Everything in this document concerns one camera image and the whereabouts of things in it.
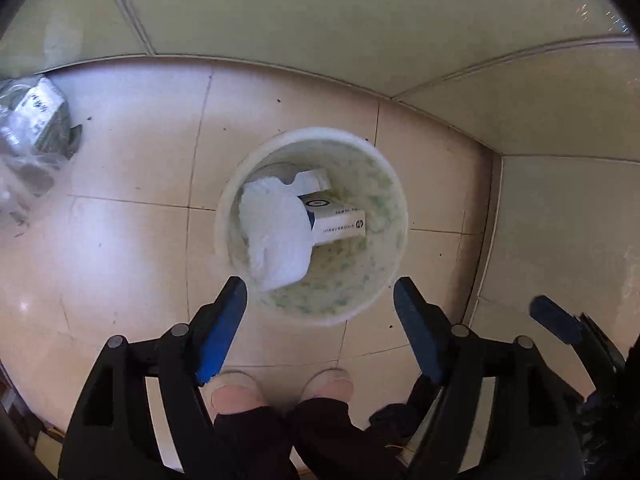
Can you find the white paper packet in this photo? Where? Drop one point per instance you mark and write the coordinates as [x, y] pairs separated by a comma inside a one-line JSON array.
[[312, 180]]

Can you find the person's right leg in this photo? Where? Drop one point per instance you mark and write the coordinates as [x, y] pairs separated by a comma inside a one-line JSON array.
[[340, 440]]

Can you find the person's leg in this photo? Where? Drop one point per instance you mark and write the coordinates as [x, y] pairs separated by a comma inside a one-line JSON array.
[[250, 445], [340, 440]]

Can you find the grey-green package with white label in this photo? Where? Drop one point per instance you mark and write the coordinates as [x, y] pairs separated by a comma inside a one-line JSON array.
[[42, 110]]

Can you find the person's left leg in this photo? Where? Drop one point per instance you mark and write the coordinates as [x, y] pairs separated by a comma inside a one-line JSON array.
[[250, 445]]

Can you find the white plastic bag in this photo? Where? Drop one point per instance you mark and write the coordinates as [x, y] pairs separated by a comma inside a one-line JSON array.
[[275, 230]]

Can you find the person's pink slipper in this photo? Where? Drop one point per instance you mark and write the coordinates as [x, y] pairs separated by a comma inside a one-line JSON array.
[[237, 395], [325, 385]]

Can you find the clear plastic bag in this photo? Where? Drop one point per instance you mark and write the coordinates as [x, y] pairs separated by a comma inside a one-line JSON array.
[[20, 180]]

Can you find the white box with blue print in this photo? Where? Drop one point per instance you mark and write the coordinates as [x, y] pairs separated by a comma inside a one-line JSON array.
[[340, 222]]

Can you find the person's right pink slipper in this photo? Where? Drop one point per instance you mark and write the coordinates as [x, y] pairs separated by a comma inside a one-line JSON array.
[[325, 385]]

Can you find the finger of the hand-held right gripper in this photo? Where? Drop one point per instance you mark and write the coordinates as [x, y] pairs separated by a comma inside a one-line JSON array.
[[552, 317]]

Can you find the person's left pink slipper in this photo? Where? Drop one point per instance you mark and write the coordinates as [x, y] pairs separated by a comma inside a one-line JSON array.
[[237, 395]]

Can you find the white plastic bucket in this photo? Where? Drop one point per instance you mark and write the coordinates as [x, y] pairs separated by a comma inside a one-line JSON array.
[[380, 260]]

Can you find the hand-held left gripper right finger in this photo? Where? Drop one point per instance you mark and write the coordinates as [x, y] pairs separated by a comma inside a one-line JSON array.
[[415, 320]]

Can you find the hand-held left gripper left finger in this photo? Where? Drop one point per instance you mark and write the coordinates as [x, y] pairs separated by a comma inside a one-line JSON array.
[[225, 330]]

